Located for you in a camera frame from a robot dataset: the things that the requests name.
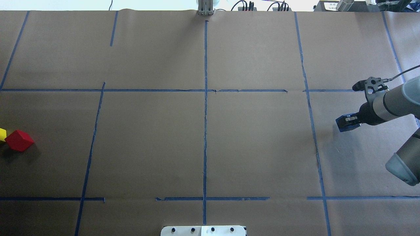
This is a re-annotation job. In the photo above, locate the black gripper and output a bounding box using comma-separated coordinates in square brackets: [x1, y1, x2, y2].
[345, 103, 381, 128]

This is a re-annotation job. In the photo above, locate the red wooden cube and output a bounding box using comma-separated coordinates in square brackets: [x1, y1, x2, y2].
[5, 130, 34, 152]

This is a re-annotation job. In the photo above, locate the yellow wooden cube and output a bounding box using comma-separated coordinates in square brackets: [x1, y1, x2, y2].
[0, 128, 7, 142]

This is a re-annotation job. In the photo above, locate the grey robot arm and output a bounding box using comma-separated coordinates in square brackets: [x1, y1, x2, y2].
[336, 77, 419, 186]

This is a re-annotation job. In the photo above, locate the black power strip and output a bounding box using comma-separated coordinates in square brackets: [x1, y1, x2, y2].
[231, 0, 257, 11]

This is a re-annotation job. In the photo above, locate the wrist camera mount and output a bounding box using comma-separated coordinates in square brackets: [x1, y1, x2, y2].
[351, 77, 389, 95]

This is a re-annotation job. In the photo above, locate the white camera post with base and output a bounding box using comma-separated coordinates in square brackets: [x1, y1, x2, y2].
[160, 225, 247, 236]

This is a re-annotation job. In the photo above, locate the aluminium frame post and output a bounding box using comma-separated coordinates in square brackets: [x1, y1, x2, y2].
[196, 0, 215, 15]

